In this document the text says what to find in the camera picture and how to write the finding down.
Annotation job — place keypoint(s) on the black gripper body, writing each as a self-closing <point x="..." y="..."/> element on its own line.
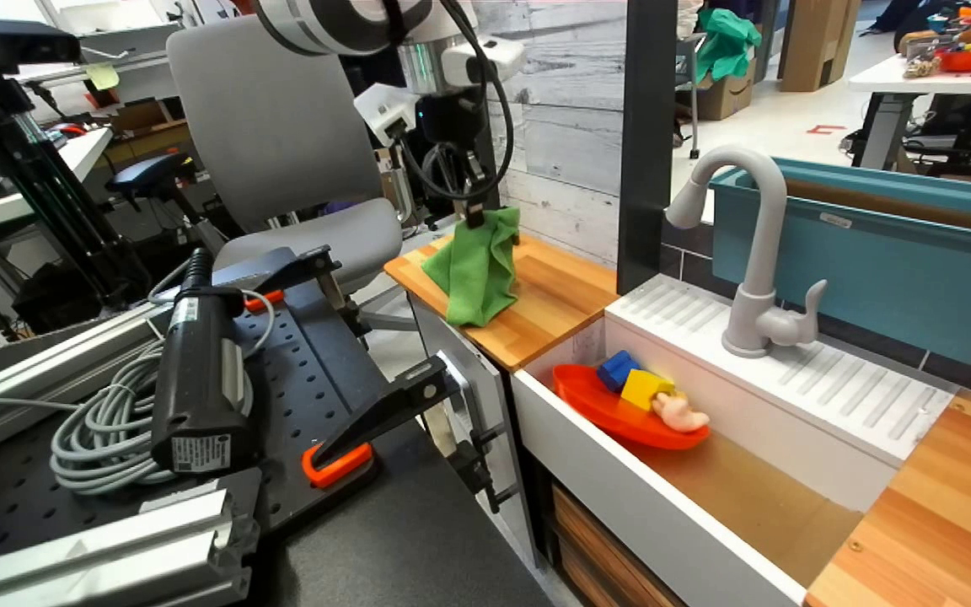
<point x="448" y="128"/>

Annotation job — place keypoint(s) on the green towel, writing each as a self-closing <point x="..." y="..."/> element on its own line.
<point x="473" y="274"/>

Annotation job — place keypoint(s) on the wooden toy kitchen counter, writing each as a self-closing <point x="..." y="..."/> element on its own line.
<point x="559" y="291"/>

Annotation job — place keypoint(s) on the grey office chair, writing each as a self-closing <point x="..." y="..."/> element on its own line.
<point x="271" y="145"/>

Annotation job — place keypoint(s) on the orange black clamp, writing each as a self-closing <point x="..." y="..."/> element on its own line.
<point x="296" y="274"/>
<point x="397" y="410"/>

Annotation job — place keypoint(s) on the blue toy block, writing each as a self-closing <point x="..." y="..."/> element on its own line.
<point x="617" y="369"/>

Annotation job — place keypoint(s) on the black pegboard table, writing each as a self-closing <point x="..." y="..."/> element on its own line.
<point x="318" y="381"/>

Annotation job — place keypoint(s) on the yellow toy block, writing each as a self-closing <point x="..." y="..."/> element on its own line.
<point x="643" y="388"/>

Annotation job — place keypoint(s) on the red plastic bowl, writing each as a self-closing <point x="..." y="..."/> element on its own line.
<point x="608" y="415"/>

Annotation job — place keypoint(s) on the hanging green cloth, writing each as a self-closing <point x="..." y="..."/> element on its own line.
<point x="725" y="40"/>

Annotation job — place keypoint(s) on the grey toy faucet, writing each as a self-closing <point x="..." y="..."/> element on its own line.
<point x="758" y="304"/>

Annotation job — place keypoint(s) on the pink toy figure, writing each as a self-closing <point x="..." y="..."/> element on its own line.
<point x="682" y="411"/>

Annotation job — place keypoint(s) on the cardboard box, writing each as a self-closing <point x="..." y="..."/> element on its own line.
<point x="818" y="38"/>

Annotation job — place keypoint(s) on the white sink basin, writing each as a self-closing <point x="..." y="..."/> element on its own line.
<point x="843" y="381"/>

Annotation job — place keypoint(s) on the teal plastic bin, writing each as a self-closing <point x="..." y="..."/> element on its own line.
<point x="903" y="271"/>

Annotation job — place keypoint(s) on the white background table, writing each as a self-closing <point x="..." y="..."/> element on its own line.
<point x="913" y="94"/>

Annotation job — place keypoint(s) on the cluttered white desk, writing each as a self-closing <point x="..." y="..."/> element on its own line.
<point x="0" y="190"/>

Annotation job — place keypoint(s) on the red basket with toys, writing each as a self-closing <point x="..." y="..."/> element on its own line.
<point x="962" y="52"/>

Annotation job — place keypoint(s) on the aluminium extrusion block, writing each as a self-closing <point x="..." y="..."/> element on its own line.
<point x="91" y="558"/>

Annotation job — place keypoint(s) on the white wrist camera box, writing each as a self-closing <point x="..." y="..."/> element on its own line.
<point x="387" y="109"/>

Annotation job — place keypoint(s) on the dark upright post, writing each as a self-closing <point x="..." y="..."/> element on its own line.
<point x="646" y="145"/>

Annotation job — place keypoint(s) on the black stereo camera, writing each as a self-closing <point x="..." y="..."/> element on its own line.
<point x="200" y="371"/>

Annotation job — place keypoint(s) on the black camera tripod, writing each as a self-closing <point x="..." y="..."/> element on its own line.
<point x="50" y="190"/>

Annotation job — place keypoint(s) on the long aluminium rail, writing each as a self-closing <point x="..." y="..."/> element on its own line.
<point x="50" y="359"/>

